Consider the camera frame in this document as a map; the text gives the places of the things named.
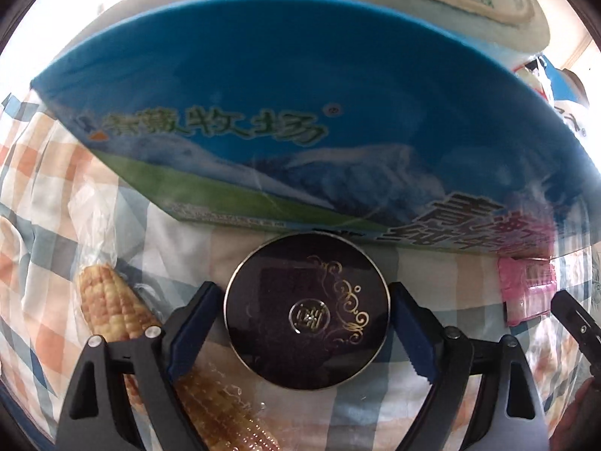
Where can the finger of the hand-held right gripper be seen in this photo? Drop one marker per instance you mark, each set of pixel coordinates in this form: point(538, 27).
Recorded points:
point(580, 326)

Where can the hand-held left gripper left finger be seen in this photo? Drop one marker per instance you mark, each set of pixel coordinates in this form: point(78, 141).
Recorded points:
point(192, 333)

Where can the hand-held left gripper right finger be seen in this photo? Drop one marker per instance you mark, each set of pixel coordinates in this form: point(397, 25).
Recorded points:
point(413, 333)

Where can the round black compact case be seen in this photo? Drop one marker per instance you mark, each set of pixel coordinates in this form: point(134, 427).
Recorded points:
point(305, 314)

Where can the blue cardboard box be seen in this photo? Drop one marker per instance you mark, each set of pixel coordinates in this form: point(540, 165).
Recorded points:
point(281, 103)

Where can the pink wipes packet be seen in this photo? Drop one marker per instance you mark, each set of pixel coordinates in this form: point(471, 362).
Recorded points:
point(526, 291)

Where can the corn cob in plastic wrap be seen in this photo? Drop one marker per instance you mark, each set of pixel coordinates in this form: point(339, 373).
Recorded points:
point(108, 300)

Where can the checked tablecloth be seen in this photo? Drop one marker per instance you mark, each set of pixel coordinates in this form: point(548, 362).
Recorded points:
point(37, 225)

